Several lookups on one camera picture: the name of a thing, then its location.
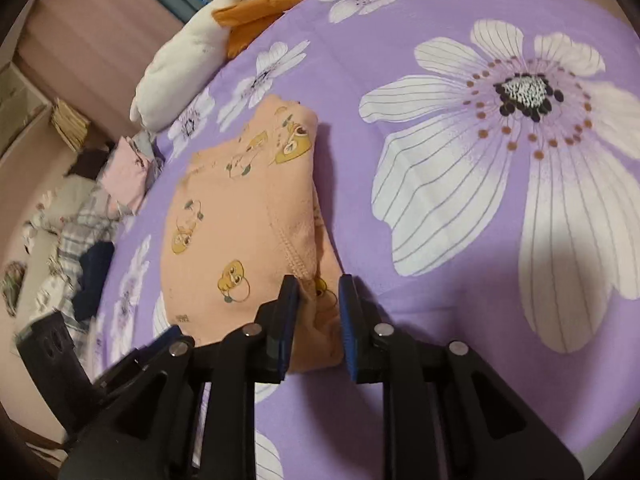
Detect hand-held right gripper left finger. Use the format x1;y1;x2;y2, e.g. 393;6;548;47
59;274;302;480

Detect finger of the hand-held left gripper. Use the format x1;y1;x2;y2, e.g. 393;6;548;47
92;324;184;403

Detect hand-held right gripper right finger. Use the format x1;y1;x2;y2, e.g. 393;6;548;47
338;274;585;480

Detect orange cartoon print garment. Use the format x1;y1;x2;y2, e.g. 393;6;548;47
160;92;347;376

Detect pile of assorted clothes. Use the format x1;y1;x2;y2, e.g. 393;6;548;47
21;175;96;341

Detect folded pink clothes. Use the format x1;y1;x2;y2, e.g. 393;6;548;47
99;136;160;217

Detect round floral patterned cloth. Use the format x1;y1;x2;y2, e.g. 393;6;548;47
0;260;28;318

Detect dark blue cloth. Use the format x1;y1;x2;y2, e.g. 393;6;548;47
72;241;117;322

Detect purple floral bedsheet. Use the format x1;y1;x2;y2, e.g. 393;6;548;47
92;0;640;480

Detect plaid cloth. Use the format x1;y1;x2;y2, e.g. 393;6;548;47
47;185;128;286

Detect dark maroon cloth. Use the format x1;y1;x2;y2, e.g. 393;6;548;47
65;141;118;181

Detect folded grey cloth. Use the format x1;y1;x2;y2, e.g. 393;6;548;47
131;131;166;181

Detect stack of tan papers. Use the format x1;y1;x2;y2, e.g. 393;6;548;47
51;98;92;153

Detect cardboard box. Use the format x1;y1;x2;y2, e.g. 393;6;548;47
0;59;53;161

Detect white and orange plush toy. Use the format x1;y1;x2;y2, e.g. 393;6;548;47
129;0;312;134

